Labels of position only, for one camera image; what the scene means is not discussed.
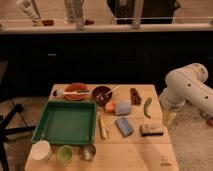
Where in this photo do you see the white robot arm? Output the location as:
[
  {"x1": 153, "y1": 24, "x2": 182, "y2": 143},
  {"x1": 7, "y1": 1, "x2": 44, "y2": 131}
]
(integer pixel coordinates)
[{"x1": 159, "y1": 63, "x2": 213, "y2": 126}]

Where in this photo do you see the orange red bowl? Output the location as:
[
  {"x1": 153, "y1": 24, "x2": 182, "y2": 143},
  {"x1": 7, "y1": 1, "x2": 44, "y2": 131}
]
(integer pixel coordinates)
[{"x1": 63, "y1": 82, "x2": 91, "y2": 102}]

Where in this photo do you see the green plastic tray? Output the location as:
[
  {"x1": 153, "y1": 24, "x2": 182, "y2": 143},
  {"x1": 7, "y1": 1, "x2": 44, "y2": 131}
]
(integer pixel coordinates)
[{"x1": 32, "y1": 101, "x2": 97, "y2": 146}]

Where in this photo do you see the dark brown bowl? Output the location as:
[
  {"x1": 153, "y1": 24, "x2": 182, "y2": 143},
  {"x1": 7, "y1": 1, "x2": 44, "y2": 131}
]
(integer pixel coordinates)
[{"x1": 92, "y1": 86, "x2": 112, "y2": 106}]

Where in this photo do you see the white cup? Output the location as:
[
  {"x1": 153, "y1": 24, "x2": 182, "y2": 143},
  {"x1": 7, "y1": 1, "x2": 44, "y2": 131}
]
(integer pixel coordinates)
[{"x1": 30, "y1": 140, "x2": 53, "y2": 161}]

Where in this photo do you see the grey blue cloth pad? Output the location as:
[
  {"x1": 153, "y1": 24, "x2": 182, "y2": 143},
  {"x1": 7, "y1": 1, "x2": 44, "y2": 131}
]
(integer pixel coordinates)
[{"x1": 115, "y1": 101, "x2": 132, "y2": 116}]

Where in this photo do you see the white handled brush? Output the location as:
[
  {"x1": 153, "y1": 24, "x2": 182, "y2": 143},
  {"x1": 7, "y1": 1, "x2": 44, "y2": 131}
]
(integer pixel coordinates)
[{"x1": 53, "y1": 89, "x2": 90, "y2": 97}]

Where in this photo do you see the metal cup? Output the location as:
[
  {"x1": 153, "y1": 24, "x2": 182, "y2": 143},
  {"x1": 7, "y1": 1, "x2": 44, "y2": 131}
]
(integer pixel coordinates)
[{"x1": 79, "y1": 144, "x2": 96, "y2": 161}]

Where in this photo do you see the blue sponge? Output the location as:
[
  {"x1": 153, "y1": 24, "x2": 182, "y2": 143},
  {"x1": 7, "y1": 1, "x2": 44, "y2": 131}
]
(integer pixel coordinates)
[{"x1": 115, "y1": 117, "x2": 134, "y2": 137}]

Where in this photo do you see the green cup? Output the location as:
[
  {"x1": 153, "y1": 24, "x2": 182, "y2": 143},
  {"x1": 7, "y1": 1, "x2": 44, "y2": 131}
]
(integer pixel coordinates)
[{"x1": 57, "y1": 145, "x2": 72, "y2": 164}]

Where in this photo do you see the orange round fruit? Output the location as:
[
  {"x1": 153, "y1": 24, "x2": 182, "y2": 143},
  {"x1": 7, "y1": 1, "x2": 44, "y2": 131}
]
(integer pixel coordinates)
[{"x1": 104, "y1": 101, "x2": 115, "y2": 113}]

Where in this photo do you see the black office chair base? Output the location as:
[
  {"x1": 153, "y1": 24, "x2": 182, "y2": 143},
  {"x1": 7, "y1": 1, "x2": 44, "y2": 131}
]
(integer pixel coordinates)
[{"x1": 0, "y1": 102, "x2": 37, "y2": 171}]

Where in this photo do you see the wooden spoon in bowl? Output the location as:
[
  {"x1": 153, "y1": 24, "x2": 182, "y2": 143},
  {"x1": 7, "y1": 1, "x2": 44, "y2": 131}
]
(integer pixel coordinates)
[{"x1": 99, "y1": 85, "x2": 120, "y2": 99}]

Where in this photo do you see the wooden eraser with black felt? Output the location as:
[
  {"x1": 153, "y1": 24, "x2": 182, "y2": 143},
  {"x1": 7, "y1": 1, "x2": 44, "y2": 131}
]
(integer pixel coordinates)
[{"x1": 140, "y1": 124, "x2": 164, "y2": 136}]

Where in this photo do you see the yellow banana shaped toy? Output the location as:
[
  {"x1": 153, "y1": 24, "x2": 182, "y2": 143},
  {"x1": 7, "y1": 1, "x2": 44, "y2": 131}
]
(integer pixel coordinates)
[{"x1": 99, "y1": 116, "x2": 108, "y2": 139}]

